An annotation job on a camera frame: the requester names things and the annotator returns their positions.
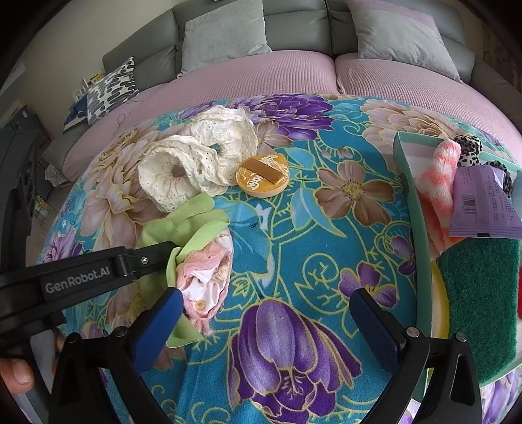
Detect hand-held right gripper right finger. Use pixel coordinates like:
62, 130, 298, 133
349, 287, 484, 424

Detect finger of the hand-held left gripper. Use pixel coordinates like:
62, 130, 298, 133
114, 240, 177, 282

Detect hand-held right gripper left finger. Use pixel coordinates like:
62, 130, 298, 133
49, 287, 185, 424

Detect pink and white cloth bundle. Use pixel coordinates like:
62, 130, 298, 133
175, 228, 234, 333

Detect green scouring sponge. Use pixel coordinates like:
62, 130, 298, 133
430, 236, 522, 386

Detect teal box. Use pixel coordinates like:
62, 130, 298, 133
392, 131, 522, 398

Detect person's left hand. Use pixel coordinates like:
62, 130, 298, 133
0, 358, 37, 395

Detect green boxes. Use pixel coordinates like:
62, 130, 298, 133
35, 196, 54, 221

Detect cream lace sleeve cover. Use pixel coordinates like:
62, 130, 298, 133
184, 105, 259, 164
138, 135, 233, 213

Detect floral teal blanket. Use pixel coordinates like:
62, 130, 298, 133
38, 94, 522, 424

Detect stack of books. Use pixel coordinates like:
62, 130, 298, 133
63, 73, 107, 132

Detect purple packet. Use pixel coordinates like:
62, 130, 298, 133
449, 166, 522, 240

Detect pink and white fluffy cloth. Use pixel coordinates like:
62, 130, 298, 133
416, 139, 463, 249

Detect black and white patterned pillow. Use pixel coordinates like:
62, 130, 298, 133
85, 57, 139, 125

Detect leopard print scrunchie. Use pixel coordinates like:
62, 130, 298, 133
453, 134, 515, 196

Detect pink sofa cover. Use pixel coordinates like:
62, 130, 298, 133
61, 51, 522, 184

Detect grey sofa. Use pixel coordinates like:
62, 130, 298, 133
43, 0, 522, 172

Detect grey and pink pillow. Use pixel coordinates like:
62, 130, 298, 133
346, 0, 476, 82

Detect beige patterned curtain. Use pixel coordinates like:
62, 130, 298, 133
479, 28, 522, 82

